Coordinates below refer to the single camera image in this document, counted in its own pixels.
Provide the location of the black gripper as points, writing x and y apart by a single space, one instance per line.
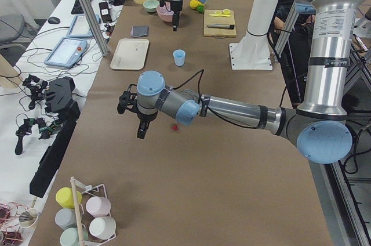
144 118
175 7

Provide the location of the clear ice cubes pile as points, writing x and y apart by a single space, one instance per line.
165 11

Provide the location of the blue plastic cup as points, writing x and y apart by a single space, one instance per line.
179 56

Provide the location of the pink cup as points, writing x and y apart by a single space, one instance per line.
98 206

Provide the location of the yellow cup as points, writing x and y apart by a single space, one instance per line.
64 197

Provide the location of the white cup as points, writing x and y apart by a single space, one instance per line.
103 227

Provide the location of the grey cup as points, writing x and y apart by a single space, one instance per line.
65 218

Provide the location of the light green cup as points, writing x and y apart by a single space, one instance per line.
69 237

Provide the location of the pink bowl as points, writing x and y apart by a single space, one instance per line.
165 18

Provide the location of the yellow lemon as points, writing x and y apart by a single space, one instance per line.
193 4

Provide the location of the green lime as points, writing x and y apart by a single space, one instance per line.
200 8

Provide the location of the green bowl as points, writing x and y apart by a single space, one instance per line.
150 6

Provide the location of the yellow plastic knife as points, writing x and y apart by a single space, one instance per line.
218 15

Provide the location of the wooden cutting board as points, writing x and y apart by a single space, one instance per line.
219 23

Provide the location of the dark grey folded cloth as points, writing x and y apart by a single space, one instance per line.
139 31

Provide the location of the lemon slice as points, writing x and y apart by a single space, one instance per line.
226 11

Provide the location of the beige plastic tray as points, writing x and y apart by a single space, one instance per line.
130 54

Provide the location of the far teach pendant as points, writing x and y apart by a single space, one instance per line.
79 28

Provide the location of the teach pendant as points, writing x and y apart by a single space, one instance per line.
79 28
67 52

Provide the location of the near teach pendant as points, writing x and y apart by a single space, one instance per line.
67 52

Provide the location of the black computer mouse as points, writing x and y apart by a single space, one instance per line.
53 20

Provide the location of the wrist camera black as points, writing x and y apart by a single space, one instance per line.
163 3
128 101

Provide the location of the black handled knife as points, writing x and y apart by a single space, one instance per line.
221 26

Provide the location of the white camera pillar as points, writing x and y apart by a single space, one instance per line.
252 52

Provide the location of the black camera rig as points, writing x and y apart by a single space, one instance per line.
59 101

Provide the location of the white wire cup rack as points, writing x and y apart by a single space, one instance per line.
85 192

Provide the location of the wooden rack handle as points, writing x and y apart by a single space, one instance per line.
77 212

